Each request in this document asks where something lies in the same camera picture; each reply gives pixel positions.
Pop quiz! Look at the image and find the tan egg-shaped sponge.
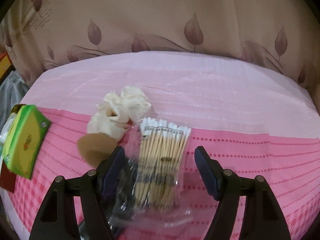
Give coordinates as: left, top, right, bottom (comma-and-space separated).
77, 133, 118, 168

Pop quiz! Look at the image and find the cotton swab pack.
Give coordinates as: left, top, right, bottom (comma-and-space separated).
110, 117, 193, 229

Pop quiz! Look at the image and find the cream cloth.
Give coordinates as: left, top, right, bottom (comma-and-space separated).
87, 86, 152, 141

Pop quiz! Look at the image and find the green yellow storage box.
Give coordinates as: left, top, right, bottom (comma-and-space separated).
1, 104, 51, 193

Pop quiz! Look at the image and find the pink checked tablecloth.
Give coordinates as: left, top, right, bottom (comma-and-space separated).
1, 51, 319, 239

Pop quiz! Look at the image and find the grey plastic cover sheet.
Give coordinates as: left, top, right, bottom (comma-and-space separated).
0, 70, 29, 129

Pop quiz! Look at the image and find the beige leaf-print curtain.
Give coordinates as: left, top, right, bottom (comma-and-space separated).
1, 0, 319, 90

